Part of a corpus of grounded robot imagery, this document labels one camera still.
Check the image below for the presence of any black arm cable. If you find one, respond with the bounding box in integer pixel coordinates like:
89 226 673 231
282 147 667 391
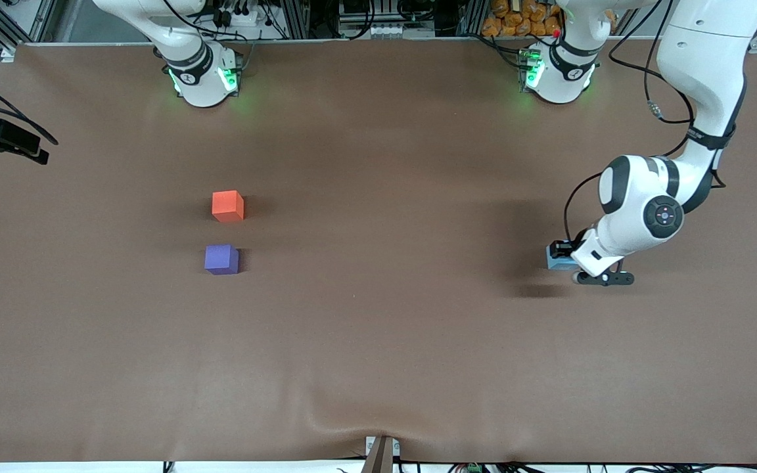
562 0 696 245
0 69 60 146

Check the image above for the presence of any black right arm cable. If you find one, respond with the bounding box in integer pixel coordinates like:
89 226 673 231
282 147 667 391
0 69 60 146

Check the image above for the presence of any pile of orange packets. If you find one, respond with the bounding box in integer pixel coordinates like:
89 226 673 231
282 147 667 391
481 0 564 38

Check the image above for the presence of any white power strip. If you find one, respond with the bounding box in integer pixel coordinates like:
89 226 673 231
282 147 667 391
216 5 269 28

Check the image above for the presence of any blue foam block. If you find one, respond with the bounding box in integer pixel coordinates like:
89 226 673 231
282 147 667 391
546 243 581 272

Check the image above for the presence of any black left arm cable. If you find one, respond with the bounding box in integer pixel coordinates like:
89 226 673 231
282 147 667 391
562 0 696 245

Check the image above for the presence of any purple foam block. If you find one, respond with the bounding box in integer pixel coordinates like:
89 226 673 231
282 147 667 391
204 244 241 276

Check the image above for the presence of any table cover sheet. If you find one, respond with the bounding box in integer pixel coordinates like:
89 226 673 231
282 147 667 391
0 36 757 464

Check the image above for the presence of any orange foam block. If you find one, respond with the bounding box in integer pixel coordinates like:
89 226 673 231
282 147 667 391
212 191 246 223

